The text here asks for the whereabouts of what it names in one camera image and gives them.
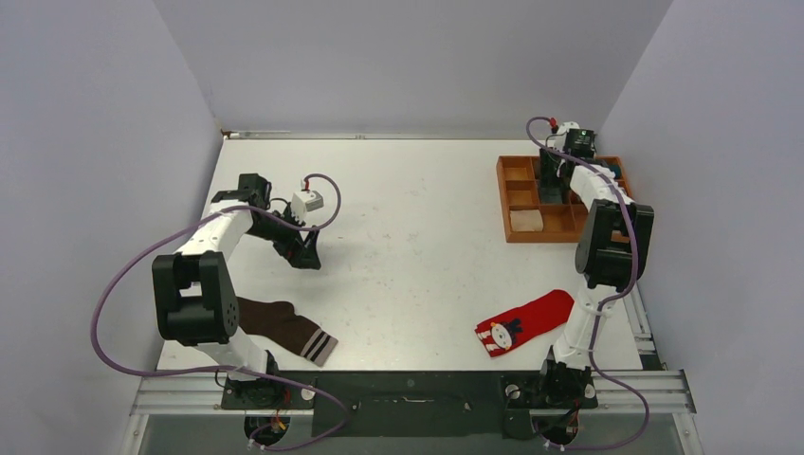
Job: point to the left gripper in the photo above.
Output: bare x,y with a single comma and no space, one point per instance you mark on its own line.
298,252

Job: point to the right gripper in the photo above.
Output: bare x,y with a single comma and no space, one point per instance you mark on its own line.
548,177

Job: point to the red patterned sock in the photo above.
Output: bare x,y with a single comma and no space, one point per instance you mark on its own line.
511,329

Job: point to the grey sock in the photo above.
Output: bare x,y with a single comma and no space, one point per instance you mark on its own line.
551,195

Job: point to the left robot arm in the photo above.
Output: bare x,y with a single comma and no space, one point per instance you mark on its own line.
195,300

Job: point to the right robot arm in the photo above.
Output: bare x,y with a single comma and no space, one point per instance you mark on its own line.
612,250

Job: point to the wooden compartment tray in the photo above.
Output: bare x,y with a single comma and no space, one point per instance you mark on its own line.
539,208

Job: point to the teal rolled sock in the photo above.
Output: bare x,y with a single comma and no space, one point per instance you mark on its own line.
616,169

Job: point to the brown striped sock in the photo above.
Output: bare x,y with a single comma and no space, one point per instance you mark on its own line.
279,322

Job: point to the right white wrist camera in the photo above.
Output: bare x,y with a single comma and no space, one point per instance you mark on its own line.
558,139

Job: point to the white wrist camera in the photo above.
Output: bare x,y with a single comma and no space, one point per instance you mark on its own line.
305,201
558,139

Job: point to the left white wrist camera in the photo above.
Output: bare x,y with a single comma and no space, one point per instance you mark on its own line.
305,201

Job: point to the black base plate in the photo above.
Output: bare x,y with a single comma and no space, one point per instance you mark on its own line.
515,405

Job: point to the aluminium frame rail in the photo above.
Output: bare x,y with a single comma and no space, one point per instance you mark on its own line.
197,394

